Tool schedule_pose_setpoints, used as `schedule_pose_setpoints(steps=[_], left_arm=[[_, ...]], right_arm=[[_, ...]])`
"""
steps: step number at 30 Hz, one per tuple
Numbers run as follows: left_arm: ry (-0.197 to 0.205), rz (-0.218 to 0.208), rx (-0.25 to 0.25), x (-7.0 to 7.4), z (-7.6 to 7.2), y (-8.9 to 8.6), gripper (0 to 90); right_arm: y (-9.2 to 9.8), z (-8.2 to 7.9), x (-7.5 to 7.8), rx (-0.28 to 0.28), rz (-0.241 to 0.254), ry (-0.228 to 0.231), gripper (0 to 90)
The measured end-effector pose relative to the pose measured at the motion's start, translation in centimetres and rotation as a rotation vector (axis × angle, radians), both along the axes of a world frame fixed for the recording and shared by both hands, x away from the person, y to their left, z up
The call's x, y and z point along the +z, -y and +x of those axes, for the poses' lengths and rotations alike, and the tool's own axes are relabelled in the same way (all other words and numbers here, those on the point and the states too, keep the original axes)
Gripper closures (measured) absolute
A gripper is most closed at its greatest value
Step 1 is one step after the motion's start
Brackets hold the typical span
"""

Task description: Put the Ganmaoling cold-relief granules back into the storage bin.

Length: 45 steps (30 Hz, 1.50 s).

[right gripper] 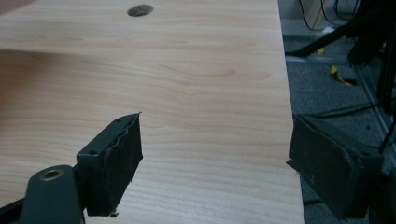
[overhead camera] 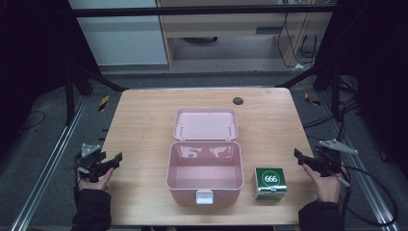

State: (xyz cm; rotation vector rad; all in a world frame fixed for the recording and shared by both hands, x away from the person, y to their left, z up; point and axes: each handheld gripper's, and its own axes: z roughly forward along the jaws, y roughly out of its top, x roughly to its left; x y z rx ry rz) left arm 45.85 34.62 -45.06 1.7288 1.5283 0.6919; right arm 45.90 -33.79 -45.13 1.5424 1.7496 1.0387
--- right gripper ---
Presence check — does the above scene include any round grey desk grommet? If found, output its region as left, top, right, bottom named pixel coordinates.
left=126, top=4, right=155, bottom=18

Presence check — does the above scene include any black hanging cable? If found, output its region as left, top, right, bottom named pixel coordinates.
left=298, top=0, right=334, bottom=32

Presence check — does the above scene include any yellow and black floor tape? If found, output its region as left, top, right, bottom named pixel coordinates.
left=330, top=63, right=359, bottom=88

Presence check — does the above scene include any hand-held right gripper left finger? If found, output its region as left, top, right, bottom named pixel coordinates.
left=75, top=111, right=144, bottom=218

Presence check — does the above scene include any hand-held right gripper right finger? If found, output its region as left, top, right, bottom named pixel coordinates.
left=286, top=114, right=385, bottom=220

